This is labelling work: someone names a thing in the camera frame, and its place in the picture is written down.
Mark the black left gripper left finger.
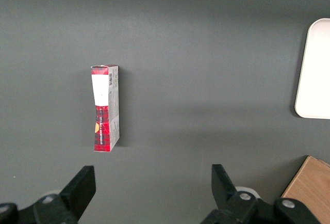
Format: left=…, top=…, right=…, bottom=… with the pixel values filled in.
left=0, top=165, right=97, bottom=224

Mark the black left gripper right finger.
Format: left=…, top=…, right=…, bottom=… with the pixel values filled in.
left=200, top=164, right=322, bottom=224

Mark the red plaid cardboard box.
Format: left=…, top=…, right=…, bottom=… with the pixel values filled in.
left=90, top=65, right=120, bottom=154

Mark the white plastic tray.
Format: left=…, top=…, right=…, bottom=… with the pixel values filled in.
left=294, top=18, right=330, bottom=120

